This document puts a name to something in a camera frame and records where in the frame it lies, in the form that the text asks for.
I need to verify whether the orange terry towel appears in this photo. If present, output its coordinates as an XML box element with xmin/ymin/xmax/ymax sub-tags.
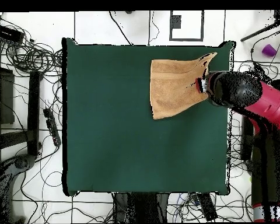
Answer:
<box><xmin>149</xmin><ymin>52</ymin><xmax>218</xmax><ymax>120</ymax></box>

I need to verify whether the black inline power adapter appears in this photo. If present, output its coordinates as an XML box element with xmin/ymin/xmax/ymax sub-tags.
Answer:
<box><xmin>253</xmin><ymin>62</ymin><xmax>265</xmax><ymax>78</ymax></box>

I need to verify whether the black upright bar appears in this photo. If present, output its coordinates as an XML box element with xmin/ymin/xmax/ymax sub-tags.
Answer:
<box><xmin>241</xmin><ymin>115</ymin><xmax>254</xmax><ymax>161</ymax></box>
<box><xmin>27</xmin><ymin>71</ymin><xmax>41</xmax><ymax>156</ymax></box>

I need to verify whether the purple cup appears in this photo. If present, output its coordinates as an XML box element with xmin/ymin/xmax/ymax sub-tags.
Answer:
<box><xmin>261</xmin><ymin>44</ymin><xmax>278</xmax><ymax>57</ymax></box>

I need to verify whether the thin black rod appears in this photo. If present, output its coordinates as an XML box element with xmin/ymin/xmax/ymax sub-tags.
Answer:
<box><xmin>240</xmin><ymin>19</ymin><xmax>280</xmax><ymax>43</ymax></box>

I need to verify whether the dark green table cloth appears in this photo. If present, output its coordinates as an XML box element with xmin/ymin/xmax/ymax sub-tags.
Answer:
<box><xmin>61</xmin><ymin>37</ymin><xmax>236</xmax><ymax>197</ymax></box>

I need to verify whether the long black power strip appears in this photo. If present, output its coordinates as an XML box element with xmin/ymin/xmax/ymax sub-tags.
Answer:
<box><xmin>43</xmin><ymin>107</ymin><xmax>62</xmax><ymax>147</ymax></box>

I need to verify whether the dark grey curved stand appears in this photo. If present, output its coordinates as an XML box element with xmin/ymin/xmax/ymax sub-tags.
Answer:
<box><xmin>0</xmin><ymin>153</ymin><xmax>37</xmax><ymax>223</ymax></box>

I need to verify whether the large black box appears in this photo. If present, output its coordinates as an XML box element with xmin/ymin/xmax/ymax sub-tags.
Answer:
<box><xmin>0</xmin><ymin>66</ymin><xmax>15</xmax><ymax>125</ymax></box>

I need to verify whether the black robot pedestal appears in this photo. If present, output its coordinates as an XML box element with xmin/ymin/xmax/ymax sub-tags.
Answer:
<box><xmin>113</xmin><ymin>192</ymin><xmax>170</xmax><ymax>223</ymax></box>

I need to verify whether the black network switch box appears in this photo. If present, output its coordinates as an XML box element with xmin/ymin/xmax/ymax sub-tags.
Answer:
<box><xmin>0</xmin><ymin>23</ymin><xmax>25</xmax><ymax>44</ymax></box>

